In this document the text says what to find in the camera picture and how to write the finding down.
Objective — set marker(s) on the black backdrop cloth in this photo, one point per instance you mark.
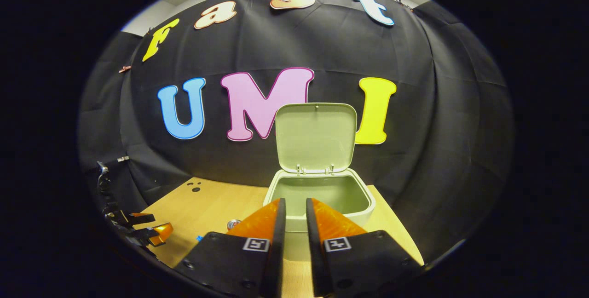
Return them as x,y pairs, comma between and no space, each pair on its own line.
322,45

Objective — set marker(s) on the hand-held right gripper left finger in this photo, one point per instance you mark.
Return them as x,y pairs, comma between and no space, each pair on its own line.
275,252

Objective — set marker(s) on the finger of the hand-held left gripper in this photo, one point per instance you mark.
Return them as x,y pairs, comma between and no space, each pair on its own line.
158,234
142,218

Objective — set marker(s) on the green desktop garbage bin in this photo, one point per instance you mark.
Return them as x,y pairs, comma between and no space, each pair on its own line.
315,137

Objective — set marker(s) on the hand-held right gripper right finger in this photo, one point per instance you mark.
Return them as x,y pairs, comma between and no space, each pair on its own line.
315,252

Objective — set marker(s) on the small copper clip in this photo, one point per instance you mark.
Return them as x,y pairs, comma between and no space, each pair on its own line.
124,68

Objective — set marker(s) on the wooden desktop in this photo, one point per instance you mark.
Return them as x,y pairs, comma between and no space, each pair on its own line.
211,206

